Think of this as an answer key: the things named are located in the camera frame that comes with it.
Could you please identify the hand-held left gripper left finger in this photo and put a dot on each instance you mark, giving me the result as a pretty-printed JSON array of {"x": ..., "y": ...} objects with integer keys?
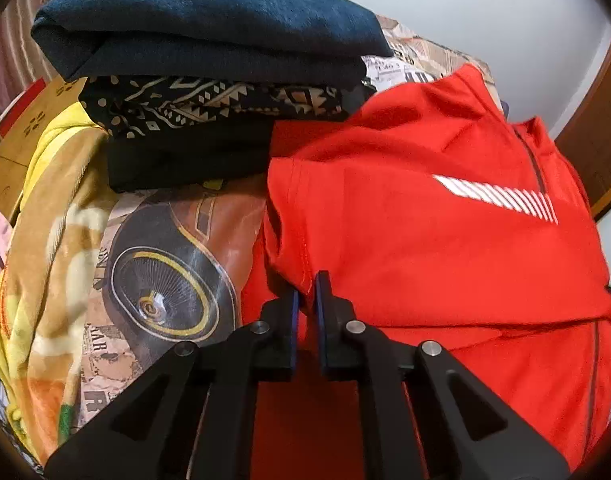
[{"x": 280, "y": 332}]

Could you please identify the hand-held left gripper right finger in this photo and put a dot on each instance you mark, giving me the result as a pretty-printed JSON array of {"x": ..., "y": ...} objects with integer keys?
[{"x": 330, "y": 330}]

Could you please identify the red zip jacket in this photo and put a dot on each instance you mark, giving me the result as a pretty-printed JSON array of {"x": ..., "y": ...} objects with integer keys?
[{"x": 410, "y": 240}]

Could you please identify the printed bed sheet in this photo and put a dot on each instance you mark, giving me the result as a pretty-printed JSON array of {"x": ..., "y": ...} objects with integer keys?
[{"x": 175, "y": 270}]

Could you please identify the plain black folded garment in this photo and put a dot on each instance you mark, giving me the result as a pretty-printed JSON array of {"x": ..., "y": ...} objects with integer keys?
[{"x": 185, "y": 160}]

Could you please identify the black patterned folded cloth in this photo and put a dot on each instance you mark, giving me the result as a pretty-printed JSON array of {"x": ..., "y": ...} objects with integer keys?
[{"x": 185, "y": 105}]

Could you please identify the yellow plush blanket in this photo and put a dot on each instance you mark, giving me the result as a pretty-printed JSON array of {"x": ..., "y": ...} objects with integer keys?
[{"x": 40, "y": 260}]

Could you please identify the wooden folding table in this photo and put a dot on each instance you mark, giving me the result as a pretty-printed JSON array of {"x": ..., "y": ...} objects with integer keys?
[{"x": 15, "y": 160}]

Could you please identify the dark blue folded garment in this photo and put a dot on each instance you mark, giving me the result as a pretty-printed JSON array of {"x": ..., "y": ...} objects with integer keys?
[{"x": 210, "y": 20}]

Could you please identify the brown wooden door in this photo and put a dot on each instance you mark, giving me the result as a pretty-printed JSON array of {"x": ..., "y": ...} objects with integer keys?
[{"x": 595, "y": 135}]

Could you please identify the red box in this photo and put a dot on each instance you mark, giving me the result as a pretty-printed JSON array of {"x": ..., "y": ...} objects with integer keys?
[{"x": 20, "y": 105}]

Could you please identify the striped maroon curtain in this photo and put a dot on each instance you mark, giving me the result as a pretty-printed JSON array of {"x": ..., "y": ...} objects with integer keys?
[{"x": 15, "y": 60}]

